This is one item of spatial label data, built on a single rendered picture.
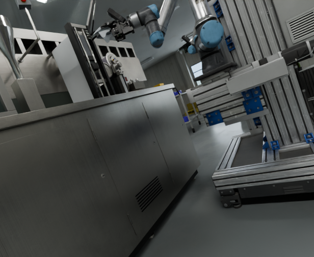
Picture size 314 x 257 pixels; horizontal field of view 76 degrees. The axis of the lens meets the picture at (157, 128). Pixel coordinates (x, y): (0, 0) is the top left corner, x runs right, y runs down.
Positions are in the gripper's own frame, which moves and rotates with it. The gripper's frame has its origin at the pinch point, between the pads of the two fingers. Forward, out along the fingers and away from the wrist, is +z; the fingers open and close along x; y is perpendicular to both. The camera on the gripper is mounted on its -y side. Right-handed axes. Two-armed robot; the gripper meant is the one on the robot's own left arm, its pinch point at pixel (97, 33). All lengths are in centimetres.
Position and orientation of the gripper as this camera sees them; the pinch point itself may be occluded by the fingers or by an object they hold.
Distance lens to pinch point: 127.2
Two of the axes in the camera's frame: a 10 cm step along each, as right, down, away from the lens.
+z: -9.3, 3.6, 1.1
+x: 1.2, 0.1, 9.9
